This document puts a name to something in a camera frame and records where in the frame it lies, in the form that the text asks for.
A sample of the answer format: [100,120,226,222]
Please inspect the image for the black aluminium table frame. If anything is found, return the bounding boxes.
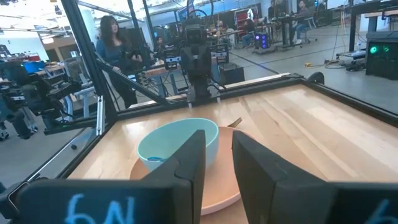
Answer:
[0,0,398,187]

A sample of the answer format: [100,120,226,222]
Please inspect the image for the black computer green lights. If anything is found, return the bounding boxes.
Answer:
[365,30,398,81]

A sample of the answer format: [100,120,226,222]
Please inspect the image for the computer tower purple lights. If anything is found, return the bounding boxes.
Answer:
[254,32,270,50]

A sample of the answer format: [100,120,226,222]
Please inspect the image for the black frame clamp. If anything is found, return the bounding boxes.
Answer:
[306,72,325,85]

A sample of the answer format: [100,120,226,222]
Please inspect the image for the person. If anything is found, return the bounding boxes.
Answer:
[154,36,167,54]
[241,17,259,48]
[291,0,313,45]
[95,14,144,110]

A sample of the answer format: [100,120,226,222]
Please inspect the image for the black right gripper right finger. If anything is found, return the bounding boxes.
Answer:
[231,130,398,224]

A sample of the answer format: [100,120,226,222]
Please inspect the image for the red cabinet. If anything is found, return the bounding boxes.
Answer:
[234,6,262,29]

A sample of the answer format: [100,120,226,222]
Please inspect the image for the pale green bowl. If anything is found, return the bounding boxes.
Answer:
[136,117,220,172]

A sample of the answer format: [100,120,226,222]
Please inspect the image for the silver frame bracket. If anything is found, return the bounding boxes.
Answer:
[96,95,106,136]

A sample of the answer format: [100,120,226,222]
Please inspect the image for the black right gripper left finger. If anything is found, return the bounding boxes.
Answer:
[6,129,207,224]

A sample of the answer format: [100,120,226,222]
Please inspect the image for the black box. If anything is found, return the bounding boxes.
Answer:
[218,63,246,86]

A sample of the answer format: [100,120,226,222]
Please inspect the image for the wooden workbench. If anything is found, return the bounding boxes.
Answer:
[144,58,189,98]

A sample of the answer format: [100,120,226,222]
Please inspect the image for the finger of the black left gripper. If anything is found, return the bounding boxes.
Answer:
[196,51,213,79]
[181,51,197,79]

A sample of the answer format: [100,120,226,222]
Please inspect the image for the orange round plate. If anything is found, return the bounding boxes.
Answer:
[129,126,249,216]

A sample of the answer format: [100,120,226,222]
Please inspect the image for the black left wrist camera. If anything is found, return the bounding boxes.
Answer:
[183,18,208,45]

